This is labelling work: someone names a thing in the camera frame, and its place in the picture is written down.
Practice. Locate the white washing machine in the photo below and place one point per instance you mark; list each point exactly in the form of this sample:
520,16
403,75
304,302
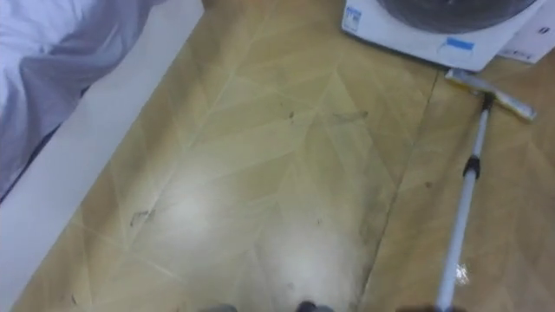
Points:
403,39

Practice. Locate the grey bed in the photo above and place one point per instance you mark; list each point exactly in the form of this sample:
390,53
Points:
52,108

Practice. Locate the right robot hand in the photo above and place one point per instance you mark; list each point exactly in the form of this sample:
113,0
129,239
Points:
429,309

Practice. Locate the mop with silver pole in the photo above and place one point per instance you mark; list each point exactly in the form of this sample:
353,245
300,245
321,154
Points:
466,195

